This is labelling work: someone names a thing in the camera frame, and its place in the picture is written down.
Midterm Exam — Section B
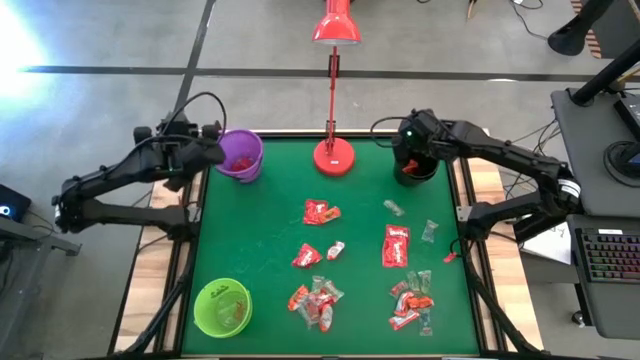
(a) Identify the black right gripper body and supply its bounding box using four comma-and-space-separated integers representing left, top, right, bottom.
391, 109, 444, 164

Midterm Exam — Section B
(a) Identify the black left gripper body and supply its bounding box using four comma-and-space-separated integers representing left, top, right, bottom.
158, 118, 205, 193

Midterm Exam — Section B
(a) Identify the clear green candy wrapper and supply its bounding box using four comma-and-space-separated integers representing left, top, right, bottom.
420, 218, 440, 244

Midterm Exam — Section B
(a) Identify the clear candy wrapper red print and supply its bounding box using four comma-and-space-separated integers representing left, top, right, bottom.
323, 279, 346, 302

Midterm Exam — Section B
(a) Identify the orange white printed candy wrapper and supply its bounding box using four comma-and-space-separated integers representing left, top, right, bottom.
318, 303, 335, 334

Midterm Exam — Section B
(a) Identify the red white candy bar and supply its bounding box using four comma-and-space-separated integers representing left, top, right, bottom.
388, 309, 422, 332

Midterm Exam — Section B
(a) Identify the purple plastic bucket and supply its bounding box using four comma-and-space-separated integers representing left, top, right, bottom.
213, 128, 265, 184

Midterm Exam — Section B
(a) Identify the black plastic bucket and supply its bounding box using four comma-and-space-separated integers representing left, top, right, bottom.
392, 142, 441, 189

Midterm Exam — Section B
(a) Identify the red desk lamp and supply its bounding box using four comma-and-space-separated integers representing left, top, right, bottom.
310, 0, 363, 178

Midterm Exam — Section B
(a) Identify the green table mat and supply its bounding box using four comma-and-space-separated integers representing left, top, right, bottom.
180, 135, 481, 357

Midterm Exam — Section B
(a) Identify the green plastic bucket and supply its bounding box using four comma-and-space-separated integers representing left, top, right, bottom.
193, 277, 254, 340

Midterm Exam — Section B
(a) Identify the grey stand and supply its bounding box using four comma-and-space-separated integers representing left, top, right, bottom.
0, 215, 83, 257

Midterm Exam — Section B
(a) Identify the grey desk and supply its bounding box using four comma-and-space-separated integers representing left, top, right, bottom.
549, 87, 640, 220

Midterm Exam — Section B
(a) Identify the white paper sheet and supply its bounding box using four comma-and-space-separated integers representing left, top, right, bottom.
522, 222, 575, 266

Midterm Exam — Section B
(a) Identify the black tablet blue light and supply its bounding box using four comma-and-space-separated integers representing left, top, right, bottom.
0, 183, 33, 224

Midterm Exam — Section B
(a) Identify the black stand foot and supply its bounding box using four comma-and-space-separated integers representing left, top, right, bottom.
546, 0, 617, 57

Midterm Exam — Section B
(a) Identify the black pole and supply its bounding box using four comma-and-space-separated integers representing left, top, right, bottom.
571, 38, 640, 107

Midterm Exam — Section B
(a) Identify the striped floor mat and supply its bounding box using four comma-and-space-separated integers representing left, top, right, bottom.
569, 0, 604, 60

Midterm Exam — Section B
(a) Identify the black round device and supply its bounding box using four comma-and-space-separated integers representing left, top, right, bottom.
603, 140, 640, 189

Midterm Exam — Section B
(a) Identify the backlit black keyboard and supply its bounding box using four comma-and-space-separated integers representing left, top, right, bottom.
573, 228, 640, 285

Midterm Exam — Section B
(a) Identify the grey keyboard shelf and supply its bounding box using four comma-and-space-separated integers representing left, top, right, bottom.
566, 213, 640, 342

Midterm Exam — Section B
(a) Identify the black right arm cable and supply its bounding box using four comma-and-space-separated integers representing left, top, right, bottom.
370, 115, 414, 150

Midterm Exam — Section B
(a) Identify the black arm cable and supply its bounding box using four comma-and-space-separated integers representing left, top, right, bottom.
162, 91, 228, 144
370, 115, 414, 150

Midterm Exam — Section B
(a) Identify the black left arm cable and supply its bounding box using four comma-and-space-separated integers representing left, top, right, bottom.
162, 91, 228, 144

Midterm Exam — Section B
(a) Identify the black metal table frame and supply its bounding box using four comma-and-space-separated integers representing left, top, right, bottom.
107, 119, 546, 360

